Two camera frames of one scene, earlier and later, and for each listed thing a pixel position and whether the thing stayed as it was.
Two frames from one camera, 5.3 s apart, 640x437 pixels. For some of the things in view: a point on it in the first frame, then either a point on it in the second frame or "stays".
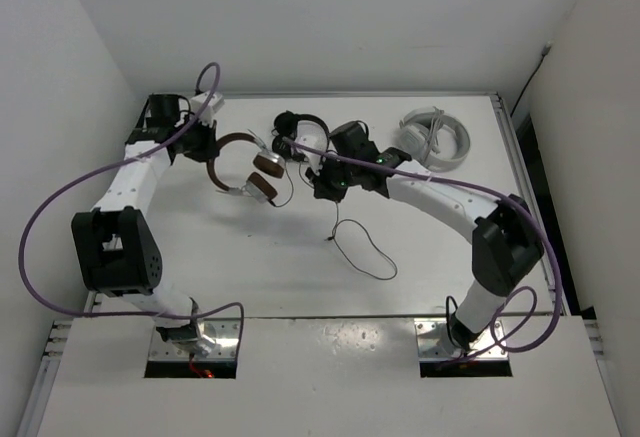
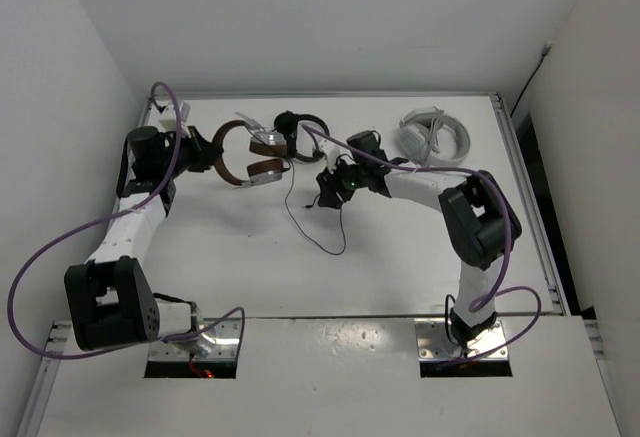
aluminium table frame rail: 554,277 stays
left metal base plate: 224,331 stays
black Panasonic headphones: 285,125 stays
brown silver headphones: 261,183 → 264,142
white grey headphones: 418,131 stays
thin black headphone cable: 335,229 → 289,216
